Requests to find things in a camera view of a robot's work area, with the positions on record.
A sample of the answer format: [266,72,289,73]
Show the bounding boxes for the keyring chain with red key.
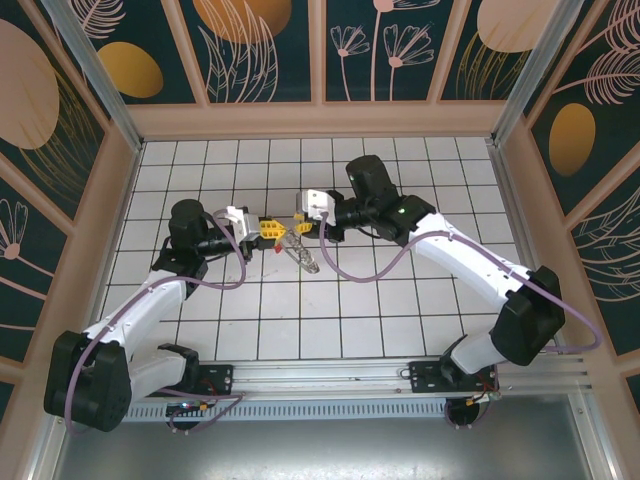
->
[272,227,322,276]

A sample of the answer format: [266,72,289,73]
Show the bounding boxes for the grey metal sheet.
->
[49,418,619,480]

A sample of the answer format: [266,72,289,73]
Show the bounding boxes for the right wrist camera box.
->
[294,188,334,222]

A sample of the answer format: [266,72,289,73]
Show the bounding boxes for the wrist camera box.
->
[294,188,334,222]
[225,205,262,244]

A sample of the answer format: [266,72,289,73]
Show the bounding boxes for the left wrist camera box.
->
[225,205,262,244]

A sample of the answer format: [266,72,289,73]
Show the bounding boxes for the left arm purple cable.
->
[64,208,249,436]

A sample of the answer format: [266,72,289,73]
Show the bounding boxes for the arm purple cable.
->
[64,208,249,436]
[319,213,604,402]

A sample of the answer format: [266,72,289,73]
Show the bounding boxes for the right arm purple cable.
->
[319,213,604,402]

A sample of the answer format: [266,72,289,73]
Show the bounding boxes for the aluminium side rail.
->
[487,142,569,354]

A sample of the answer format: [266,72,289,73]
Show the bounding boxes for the aluminium mounting rail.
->
[119,353,595,401]

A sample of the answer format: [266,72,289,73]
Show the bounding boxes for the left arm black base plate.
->
[194,363,236,399]

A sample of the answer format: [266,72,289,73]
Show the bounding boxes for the aluminium corner post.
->
[39,0,147,154]
[489,0,586,149]

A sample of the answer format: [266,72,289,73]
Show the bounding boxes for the slotted metal cable duct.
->
[122,401,576,423]

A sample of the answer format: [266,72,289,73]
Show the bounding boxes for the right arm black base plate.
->
[408,358,501,397]

